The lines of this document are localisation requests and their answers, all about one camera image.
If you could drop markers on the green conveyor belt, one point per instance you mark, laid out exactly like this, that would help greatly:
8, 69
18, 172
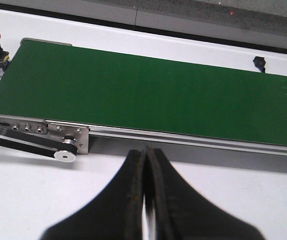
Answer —
81, 85

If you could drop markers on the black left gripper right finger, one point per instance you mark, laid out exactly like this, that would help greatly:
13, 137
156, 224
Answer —
176, 211

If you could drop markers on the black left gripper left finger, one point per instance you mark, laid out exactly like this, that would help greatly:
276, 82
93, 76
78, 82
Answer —
114, 214

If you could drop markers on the aluminium conveyor frame rail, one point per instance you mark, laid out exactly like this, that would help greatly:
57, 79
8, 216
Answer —
189, 140

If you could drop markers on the steel drive end plate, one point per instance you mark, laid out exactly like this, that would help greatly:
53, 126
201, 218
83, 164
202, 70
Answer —
50, 129

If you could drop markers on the black sensor with cable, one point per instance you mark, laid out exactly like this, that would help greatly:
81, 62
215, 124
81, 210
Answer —
259, 62

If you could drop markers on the black drive belt with pulleys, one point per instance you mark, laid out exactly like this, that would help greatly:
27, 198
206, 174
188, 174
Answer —
61, 151

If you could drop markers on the grey stone shelf left slab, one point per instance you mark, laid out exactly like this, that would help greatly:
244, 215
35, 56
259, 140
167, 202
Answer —
269, 16

